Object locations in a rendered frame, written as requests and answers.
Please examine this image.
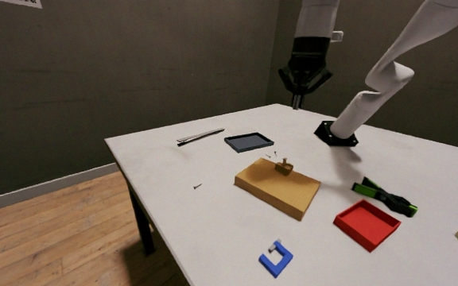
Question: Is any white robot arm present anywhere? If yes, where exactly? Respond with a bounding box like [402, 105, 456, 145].
[294, 0, 458, 139]

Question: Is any black spring clamp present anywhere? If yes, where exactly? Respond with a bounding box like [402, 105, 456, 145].
[351, 177, 418, 218]

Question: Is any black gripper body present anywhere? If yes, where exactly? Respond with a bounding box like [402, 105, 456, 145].
[288, 37, 331, 81]

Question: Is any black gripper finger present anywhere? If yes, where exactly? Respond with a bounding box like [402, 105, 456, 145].
[278, 64, 302, 110]
[295, 64, 334, 110]

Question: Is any grey flat bar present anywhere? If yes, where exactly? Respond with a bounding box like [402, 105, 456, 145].
[177, 128, 225, 147]

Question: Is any red shallow tray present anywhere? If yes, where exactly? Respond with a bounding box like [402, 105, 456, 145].
[333, 199, 402, 253]

